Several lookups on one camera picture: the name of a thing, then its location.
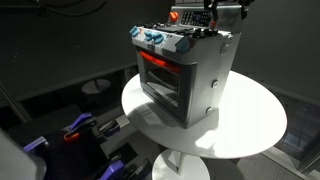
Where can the orange stove knob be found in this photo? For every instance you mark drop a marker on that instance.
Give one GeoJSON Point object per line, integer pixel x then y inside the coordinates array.
{"type": "Point", "coordinates": [173, 16]}

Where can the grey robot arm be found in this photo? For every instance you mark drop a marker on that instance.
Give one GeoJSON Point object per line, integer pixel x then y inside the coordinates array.
{"type": "Point", "coordinates": [16, 160]}

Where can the round grey pedestal base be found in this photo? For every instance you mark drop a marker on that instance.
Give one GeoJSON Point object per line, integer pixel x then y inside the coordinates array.
{"type": "Point", "coordinates": [96, 86]}

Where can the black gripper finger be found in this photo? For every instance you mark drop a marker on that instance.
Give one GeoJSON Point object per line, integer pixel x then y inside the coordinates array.
{"type": "Point", "coordinates": [213, 8]}
{"type": "Point", "coordinates": [245, 8]}

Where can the black oven door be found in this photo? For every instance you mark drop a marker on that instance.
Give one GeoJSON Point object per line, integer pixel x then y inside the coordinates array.
{"type": "Point", "coordinates": [163, 86]}

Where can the blue stove knob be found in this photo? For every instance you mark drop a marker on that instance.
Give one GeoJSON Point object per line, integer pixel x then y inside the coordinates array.
{"type": "Point", "coordinates": [159, 38]}
{"type": "Point", "coordinates": [182, 44]}
{"type": "Point", "coordinates": [149, 35]}
{"type": "Point", "coordinates": [134, 31]}

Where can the white round pedestal table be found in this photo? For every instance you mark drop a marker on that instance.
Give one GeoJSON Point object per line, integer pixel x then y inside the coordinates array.
{"type": "Point", "coordinates": [246, 120]}

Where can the dark metal pole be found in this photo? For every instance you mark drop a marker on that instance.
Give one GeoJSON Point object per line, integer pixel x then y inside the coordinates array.
{"type": "Point", "coordinates": [15, 103]}

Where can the small orange stove button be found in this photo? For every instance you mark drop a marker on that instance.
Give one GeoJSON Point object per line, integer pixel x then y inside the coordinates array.
{"type": "Point", "coordinates": [212, 24]}

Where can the black clamp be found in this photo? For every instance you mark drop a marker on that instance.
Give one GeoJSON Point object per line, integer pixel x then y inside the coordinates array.
{"type": "Point", "coordinates": [109, 128]}

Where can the grey toy stove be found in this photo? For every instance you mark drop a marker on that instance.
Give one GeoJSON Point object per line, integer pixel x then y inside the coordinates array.
{"type": "Point", "coordinates": [203, 73]}

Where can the purple clamp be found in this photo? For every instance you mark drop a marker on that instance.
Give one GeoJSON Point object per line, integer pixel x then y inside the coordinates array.
{"type": "Point", "coordinates": [33, 143]}
{"type": "Point", "coordinates": [81, 120]}
{"type": "Point", "coordinates": [111, 169]}

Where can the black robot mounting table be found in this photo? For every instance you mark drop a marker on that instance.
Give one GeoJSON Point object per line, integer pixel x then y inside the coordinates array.
{"type": "Point", "coordinates": [66, 153]}

